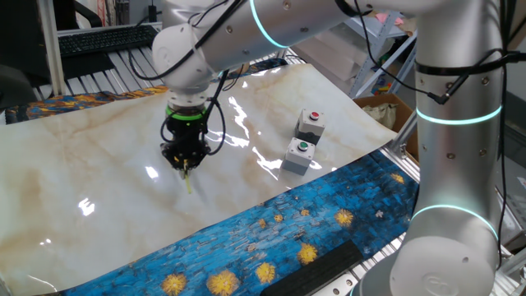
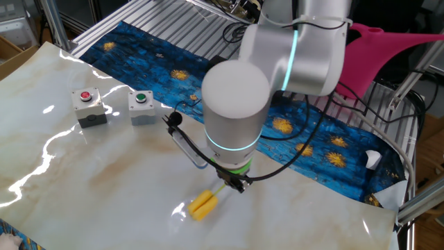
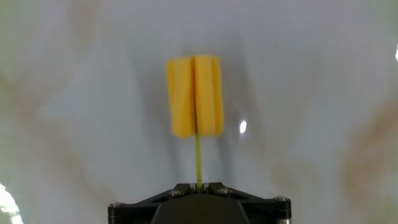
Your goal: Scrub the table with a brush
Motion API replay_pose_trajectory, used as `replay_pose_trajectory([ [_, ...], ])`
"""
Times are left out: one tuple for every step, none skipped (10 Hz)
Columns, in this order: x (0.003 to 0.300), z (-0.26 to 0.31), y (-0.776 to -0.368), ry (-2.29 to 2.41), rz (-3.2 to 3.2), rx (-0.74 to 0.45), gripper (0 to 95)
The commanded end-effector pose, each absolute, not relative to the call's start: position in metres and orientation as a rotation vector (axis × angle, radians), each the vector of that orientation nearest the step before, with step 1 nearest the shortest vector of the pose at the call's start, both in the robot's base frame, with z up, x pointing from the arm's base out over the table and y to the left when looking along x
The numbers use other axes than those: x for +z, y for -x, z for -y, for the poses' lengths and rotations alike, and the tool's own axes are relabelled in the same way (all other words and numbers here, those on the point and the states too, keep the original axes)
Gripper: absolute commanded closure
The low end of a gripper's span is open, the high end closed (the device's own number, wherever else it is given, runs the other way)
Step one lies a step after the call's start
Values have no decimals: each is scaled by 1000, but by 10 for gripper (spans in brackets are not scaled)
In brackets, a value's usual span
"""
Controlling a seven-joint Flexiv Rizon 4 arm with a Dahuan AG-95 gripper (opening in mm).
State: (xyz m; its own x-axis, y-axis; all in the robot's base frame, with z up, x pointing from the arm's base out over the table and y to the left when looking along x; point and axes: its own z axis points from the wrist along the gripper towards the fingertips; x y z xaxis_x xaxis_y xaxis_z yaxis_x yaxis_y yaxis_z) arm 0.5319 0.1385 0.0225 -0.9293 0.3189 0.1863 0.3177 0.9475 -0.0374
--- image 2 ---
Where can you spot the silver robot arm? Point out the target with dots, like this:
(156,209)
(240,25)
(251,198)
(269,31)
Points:
(236,104)

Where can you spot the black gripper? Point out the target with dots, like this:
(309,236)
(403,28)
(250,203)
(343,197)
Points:
(231,176)

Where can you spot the red push button box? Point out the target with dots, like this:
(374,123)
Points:
(88,111)

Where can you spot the aluminium frame post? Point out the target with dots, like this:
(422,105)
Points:
(55,24)

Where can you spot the blue starry painted cloth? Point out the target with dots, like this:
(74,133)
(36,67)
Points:
(24,239)
(145,59)

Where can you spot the cardboard box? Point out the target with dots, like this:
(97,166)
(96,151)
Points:
(14,59)

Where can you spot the aluminium frame rail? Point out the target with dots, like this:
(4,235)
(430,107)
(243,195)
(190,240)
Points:
(423,201)

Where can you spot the white paper scrap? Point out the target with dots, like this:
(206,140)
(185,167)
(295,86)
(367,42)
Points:
(373,160)

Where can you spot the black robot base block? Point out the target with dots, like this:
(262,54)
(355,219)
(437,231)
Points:
(215,62)

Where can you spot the grey metal cabinet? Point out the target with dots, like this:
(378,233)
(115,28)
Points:
(17,27)

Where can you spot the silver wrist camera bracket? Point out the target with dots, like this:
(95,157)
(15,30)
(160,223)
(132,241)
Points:
(185,154)

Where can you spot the diagonal aluminium bar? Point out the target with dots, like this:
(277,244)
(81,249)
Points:
(416,74)

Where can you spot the pink watering can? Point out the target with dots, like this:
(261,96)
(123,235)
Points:
(367,62)

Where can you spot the green push button box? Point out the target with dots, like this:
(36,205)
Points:
(142,111)

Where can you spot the white fluffy cloth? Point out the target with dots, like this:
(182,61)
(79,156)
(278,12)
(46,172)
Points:
(8,242)

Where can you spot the marble pattern table sheet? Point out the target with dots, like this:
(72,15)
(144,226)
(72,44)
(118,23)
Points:
(104,191)

